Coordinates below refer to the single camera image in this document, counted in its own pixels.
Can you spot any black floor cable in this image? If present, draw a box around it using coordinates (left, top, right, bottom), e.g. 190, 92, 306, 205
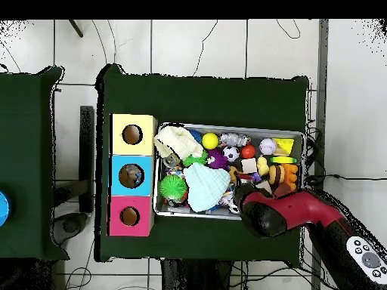
304, 123, 387, 185

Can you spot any orange plush toy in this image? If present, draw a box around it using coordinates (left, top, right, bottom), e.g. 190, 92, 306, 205
227, 165, 242, 185

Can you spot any blue spiky ball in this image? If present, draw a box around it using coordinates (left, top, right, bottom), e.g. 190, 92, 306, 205
186, 128, 203, 144

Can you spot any clear mesh bin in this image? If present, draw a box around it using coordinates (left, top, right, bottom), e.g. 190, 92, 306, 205
153, 123, 306, 224

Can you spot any small green spiky toy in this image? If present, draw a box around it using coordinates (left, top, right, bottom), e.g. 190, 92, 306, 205
182, 150, 209, 169

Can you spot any yellow ball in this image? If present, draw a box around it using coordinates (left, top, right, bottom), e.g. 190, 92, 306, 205
201, 132, 219, 150

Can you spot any white baseball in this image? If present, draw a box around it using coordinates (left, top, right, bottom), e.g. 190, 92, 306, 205
259, 137, 277, 156

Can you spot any brown toy football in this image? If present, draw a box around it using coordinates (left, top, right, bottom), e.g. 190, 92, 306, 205
273, 183, 295, 198

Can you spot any crushed silver can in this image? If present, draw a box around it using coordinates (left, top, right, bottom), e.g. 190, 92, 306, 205
163, 152, 181, 169

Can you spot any wooden box with three holes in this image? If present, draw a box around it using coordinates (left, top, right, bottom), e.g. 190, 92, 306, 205
107, 112, 159, 239

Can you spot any white multicoloured printed packet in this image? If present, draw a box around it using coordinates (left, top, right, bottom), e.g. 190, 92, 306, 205
218, 192, 240, 214

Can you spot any dark green side table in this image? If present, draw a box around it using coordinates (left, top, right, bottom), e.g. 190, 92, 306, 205
0, 65, 69, 262

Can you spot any blue round plate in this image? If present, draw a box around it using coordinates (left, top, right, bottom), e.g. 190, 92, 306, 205
0, 190, 11, 228

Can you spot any pale yellow cloth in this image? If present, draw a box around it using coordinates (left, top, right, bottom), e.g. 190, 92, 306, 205
153, 123, 205, 161

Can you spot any yellow toy banana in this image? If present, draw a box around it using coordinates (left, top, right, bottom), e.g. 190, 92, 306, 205
271, 156, 299, 165

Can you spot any small red ball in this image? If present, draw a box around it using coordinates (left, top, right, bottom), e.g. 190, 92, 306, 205
240, 143, 257, 160

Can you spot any mint green cloth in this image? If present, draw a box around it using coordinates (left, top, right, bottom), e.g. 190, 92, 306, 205
182, 162, 231, 214

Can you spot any purple fuzzy toy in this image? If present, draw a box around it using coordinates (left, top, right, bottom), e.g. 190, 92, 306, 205
206, 150, 230, 171

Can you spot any silver robot toy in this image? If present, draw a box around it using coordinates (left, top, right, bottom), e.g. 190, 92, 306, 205
219, 132, 250, 147

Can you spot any yellow duck toy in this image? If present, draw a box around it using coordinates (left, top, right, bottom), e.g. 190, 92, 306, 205
256, 156, 271, 177

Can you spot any green fuzzy toy with eyes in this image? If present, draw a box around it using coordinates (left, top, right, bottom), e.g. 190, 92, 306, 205
159, 174, 189, 202

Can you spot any small wooden block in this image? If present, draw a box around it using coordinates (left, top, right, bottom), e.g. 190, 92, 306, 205
241, 158, 258, 174

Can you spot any small soccer ball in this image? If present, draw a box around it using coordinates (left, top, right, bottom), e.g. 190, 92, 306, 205
222, 145, 240, 163

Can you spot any toy hamburger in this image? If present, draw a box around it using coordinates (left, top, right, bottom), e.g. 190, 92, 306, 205
268, 165, 286, 187

